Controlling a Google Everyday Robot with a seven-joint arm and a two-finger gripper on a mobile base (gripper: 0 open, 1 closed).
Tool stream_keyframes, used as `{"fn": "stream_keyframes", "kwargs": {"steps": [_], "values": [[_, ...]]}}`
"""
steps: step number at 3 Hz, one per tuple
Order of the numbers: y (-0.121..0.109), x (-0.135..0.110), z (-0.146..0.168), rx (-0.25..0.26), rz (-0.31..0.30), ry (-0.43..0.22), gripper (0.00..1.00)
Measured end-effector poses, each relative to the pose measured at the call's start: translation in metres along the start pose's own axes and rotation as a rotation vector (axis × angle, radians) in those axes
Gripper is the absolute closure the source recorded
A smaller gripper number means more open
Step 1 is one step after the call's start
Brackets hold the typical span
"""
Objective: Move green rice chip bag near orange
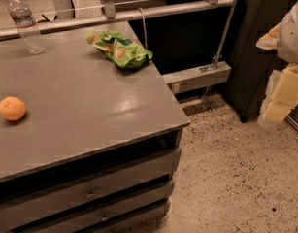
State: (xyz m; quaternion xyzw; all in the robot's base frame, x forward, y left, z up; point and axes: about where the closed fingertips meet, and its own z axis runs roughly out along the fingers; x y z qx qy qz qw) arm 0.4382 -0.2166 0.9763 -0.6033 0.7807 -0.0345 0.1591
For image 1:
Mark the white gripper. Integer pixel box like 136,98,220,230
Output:
256,1,298,128

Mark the green rice chip bag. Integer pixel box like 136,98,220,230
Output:
85,30,153,69

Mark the dark cabinet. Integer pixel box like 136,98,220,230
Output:
226,0,298,118

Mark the grey drawer cabinet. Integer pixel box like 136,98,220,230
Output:
0,29,188,233

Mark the clear plastic water bottle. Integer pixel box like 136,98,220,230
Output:
8,0,46,54

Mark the orange fruit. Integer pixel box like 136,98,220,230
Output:
0,96,26,121

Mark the grey metal frame rail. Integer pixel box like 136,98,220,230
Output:
0,0,243,95

